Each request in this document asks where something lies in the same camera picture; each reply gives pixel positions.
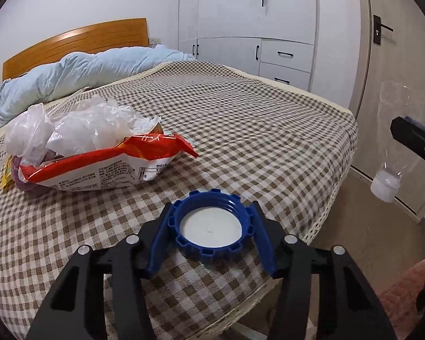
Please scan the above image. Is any beige wooden door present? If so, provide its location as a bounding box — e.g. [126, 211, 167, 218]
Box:
[350, 0, 425, 224]

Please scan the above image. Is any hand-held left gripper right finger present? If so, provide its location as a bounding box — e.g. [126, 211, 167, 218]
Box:
[250, 200, 397, 340]

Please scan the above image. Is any black door handle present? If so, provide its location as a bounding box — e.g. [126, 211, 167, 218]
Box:
[373, 15, 394, 46]

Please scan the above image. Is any translucent white plastic bag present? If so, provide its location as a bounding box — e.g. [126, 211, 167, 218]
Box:
[3, 103, 54, 165]

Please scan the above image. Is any white wardrobe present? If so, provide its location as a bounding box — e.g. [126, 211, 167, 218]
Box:
[179, 0, 362, 114]

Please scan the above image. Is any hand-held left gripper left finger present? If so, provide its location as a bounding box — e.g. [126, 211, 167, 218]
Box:
[26, 202, 174, 340]

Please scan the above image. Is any light blue duvet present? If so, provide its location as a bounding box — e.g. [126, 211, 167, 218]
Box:
[0, 44, 195, 130]

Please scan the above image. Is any red snack bag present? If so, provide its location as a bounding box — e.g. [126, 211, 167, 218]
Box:
[18, 133, 199, 192]

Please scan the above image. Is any small clear bottle white cap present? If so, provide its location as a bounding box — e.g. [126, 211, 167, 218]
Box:
[370, 81, 424, 204]

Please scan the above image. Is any yellow snack packet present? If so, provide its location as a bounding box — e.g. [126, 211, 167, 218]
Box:
[0, 156, 15, 192]

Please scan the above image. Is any purple towel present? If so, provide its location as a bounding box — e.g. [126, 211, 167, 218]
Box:
[9, 150, 66, 197]

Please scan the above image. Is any blue jar lid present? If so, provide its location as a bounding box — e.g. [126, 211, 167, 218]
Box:
[168, 188, 256, 260]

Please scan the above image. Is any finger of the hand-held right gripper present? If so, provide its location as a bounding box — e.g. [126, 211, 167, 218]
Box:
[390, 116, 425, 178]

